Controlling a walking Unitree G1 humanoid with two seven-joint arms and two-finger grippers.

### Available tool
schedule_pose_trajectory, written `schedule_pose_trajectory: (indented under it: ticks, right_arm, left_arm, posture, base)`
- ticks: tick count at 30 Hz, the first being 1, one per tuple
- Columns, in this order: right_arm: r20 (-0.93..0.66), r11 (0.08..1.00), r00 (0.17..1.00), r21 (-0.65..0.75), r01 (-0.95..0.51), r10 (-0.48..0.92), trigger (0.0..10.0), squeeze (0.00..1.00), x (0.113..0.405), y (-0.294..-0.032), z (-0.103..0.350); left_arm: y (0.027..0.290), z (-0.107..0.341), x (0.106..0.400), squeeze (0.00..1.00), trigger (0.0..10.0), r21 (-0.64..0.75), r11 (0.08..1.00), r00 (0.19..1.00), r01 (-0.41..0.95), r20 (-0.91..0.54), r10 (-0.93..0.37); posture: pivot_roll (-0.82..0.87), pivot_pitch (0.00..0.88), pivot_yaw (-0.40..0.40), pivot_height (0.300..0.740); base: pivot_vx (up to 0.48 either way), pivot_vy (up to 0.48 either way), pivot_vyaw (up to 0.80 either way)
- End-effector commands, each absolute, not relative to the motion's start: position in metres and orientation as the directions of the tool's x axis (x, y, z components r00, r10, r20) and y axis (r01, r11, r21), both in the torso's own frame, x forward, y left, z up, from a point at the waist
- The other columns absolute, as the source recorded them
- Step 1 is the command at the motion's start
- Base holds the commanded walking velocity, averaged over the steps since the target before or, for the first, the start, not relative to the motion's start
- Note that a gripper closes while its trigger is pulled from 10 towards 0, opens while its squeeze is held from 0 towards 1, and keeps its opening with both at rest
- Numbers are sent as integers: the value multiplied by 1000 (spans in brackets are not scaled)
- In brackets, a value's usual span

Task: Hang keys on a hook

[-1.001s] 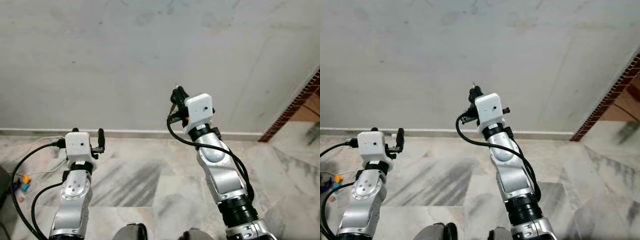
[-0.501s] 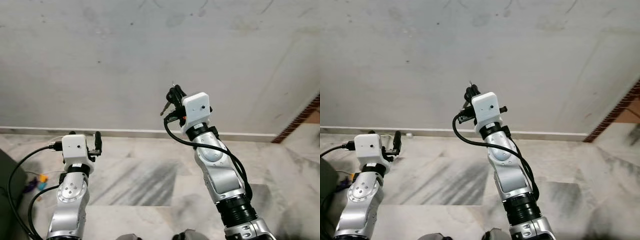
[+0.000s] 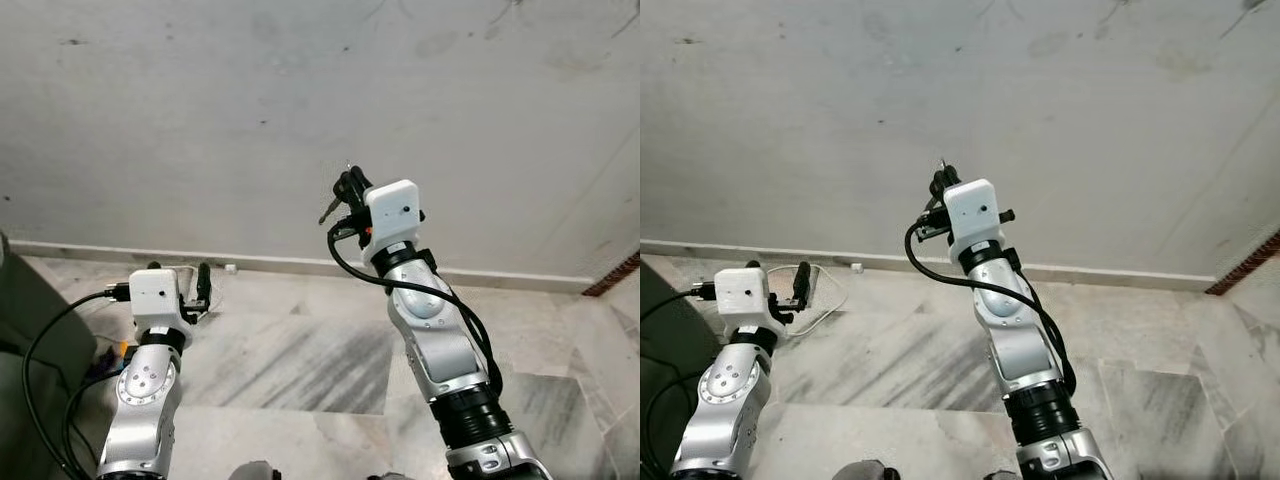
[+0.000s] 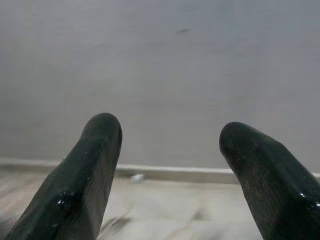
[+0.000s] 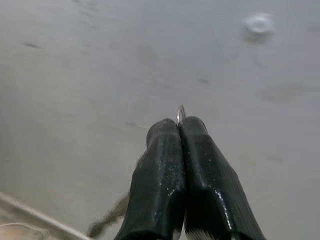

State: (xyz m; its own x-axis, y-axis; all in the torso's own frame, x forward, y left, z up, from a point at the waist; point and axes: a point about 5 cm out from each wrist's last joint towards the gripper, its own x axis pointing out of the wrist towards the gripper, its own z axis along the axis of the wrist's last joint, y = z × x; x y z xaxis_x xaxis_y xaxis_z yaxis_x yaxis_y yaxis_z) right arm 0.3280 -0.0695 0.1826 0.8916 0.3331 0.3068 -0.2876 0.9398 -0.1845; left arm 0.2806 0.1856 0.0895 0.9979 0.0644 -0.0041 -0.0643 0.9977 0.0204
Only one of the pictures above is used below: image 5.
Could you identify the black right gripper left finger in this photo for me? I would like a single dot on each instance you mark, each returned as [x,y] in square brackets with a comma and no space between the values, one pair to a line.
[157,180]

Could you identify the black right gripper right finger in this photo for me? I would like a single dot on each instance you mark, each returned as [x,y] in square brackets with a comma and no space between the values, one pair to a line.
[210,187]

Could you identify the round clear wall hook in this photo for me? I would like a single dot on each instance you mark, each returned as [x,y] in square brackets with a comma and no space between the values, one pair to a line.
[258,26]

